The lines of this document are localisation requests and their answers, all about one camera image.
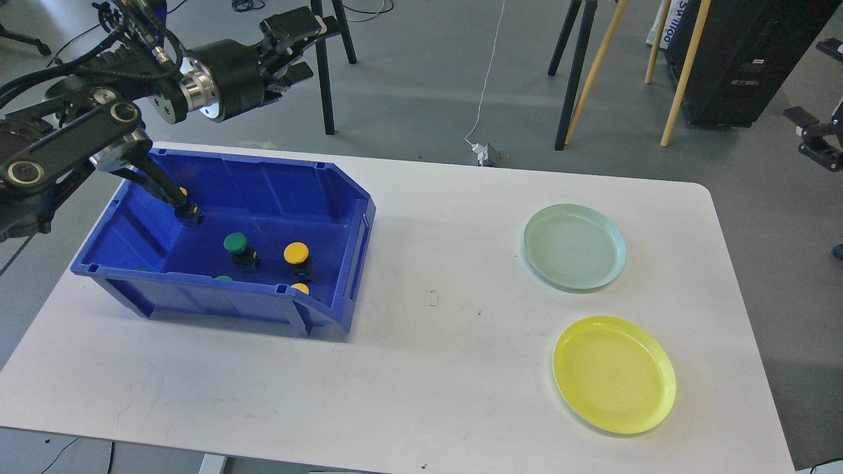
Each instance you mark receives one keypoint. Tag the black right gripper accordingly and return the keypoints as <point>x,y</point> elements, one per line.
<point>833,48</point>

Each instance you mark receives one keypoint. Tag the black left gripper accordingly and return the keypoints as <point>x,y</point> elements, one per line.
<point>235,68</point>

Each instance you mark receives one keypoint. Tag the yellow push button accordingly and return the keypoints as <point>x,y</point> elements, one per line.
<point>188,213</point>
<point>297,255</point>

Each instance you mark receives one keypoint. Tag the green push button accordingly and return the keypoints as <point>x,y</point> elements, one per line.
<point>242,255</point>

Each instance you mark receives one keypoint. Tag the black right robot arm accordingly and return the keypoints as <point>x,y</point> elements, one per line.
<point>813,132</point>

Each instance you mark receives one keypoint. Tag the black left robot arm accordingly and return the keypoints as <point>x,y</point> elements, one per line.
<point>89,120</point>

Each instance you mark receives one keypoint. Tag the yellow push button front edge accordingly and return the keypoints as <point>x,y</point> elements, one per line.
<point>301,287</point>

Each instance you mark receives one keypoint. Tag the light green plate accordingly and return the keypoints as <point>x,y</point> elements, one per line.
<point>574,248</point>

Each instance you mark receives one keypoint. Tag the yellow plate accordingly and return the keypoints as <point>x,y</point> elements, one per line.
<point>614,375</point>

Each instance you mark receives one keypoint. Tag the black tripod stand left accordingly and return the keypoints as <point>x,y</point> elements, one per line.
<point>323,66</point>

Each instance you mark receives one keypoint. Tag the black cabinet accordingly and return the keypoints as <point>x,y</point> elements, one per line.
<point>746,52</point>

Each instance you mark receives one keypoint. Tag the white printed bag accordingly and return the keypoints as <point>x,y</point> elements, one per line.
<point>674,13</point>

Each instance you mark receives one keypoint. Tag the blue plastic storage bin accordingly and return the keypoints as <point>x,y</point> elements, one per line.
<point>144,258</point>

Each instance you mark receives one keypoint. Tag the black tripod leg right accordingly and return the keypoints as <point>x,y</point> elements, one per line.
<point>588,10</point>

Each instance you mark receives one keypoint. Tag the white power adapter with cable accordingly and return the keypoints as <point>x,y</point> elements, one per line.
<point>480,150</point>

